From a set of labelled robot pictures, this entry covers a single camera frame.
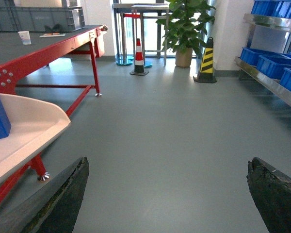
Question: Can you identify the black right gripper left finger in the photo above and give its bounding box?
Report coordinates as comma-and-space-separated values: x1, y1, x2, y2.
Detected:
0, 157, 89, 233

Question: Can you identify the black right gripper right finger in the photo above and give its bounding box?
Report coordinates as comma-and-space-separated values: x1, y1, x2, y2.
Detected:
247, 157, 291, 233

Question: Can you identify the beige plastic dustpan tray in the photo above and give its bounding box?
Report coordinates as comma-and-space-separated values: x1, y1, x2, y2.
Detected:
0, 94, 71, 184

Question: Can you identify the steel shelf rack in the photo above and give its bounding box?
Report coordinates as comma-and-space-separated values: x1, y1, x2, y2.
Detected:
234, 0, 291, 107

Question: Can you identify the yellow black traffic cone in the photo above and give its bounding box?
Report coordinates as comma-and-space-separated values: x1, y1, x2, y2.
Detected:
194, 37, 217, 83

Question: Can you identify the red white traffic cone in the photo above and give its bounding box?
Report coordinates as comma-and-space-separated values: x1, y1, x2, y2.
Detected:
130, 38, 149, 76

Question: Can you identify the white paper cup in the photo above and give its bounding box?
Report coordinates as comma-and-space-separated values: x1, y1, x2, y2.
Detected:
17, 31, 32, 45

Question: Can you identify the potted green plant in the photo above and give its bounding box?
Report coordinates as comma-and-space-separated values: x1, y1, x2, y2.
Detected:
157, 0, 216, 67

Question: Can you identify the grey plastic crate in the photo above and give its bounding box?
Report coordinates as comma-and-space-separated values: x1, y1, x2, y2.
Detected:
0, 0, 85, 32

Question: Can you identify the red conveyor table frame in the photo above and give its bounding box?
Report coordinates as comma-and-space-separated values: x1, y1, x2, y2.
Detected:
0, 25, 103, 204

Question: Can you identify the steel frame table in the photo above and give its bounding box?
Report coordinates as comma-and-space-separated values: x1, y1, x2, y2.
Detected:
112, 0, 169, 66

